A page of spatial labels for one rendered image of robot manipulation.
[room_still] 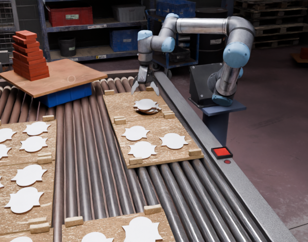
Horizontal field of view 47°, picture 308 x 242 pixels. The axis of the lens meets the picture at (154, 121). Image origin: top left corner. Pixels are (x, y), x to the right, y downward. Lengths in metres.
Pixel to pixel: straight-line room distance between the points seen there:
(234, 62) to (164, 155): 0.53
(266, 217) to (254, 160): 2.08
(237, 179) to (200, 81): 0.89
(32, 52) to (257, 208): 1.53
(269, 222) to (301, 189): 1.83
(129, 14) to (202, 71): 3.97
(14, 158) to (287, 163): 2.47
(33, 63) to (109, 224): 1.28
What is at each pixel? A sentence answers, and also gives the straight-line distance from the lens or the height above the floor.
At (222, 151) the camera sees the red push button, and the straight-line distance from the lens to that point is 1.64.
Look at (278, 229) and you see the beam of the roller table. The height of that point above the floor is 0.91.
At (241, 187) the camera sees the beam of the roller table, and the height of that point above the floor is 0.92.
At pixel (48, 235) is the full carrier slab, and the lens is 1.23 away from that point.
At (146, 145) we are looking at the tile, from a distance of 1.63.
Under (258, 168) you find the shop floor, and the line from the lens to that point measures 3.29.
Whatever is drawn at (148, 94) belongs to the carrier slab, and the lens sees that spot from 2.21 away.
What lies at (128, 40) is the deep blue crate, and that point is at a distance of 6.20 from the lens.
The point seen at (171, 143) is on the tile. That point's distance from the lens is 1.65.
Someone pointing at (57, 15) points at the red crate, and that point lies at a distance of 5.85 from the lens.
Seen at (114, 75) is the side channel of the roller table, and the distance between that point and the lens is 2.57.
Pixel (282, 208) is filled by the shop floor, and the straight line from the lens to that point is 2.90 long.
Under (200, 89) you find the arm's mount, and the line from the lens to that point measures 2.20.
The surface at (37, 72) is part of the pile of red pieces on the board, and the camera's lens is 2.26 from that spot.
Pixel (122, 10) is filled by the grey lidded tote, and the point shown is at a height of 0.83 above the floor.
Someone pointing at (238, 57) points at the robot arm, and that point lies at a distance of 1.65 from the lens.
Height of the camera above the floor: 1.77
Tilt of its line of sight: 26 degrees down
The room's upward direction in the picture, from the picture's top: straight up
